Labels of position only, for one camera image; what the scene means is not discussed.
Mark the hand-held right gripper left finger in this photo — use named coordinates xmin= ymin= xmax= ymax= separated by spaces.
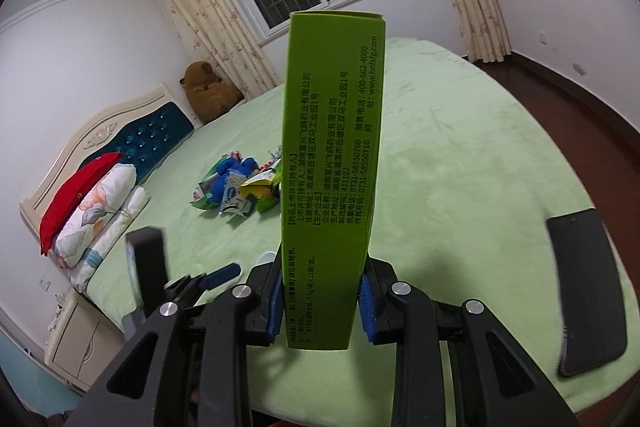
xmin=65 ymin=257 xmax=286 ymax=427

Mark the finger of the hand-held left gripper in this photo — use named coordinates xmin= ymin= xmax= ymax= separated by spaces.
xmin=165 ymin=262 xmax=242 ymax=308

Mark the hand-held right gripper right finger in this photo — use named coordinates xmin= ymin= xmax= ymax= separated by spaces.
xmin=357 ymin=257 xmax=581 ymax=427

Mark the pile of colourful wrappers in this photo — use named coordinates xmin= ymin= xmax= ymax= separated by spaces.
xmin=189 ymin=148 xmax=283 ymax=219

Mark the green cardboard box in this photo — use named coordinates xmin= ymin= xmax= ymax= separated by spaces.
xmin=280 ymin=11 xmax=388 ymax=352

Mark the white folded quilt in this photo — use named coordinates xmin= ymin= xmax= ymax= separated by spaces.
xmin=70 ymin=186 xmax=151 ymax=293

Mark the floral pillow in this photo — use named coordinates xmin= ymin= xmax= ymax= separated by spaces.
xmin=54 ymin=164 xmax=137 ymax=269

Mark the red pillow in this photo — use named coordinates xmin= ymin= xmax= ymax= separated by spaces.
xmin=39 ymin=152 xmax=126 ymax=257

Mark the cream nightstand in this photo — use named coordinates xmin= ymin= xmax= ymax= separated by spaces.
xmin=44 ymin=289 xmax=126 ymax=392

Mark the brown plush bear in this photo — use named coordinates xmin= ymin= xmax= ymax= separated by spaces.
xmin=180 ymin=61 xmax=245 ymax=124

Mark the bed with green sheet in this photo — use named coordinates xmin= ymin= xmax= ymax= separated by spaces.
xmin=75 ymin=38 xmax=640 ymax=413

